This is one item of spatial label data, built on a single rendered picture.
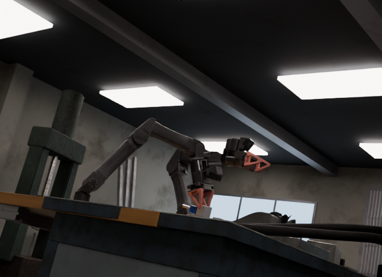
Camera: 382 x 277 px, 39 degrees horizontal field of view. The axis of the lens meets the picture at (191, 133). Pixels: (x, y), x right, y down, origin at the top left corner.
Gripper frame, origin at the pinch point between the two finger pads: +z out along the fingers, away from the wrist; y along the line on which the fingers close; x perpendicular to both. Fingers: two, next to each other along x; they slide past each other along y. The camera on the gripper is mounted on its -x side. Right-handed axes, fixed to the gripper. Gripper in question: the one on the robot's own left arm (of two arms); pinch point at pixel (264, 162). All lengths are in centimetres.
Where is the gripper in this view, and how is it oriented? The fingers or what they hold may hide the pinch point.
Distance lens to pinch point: 235.9
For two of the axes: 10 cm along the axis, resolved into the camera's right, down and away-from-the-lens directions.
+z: 7.5, 0.2, -6.6
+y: 6.2, 3.3, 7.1
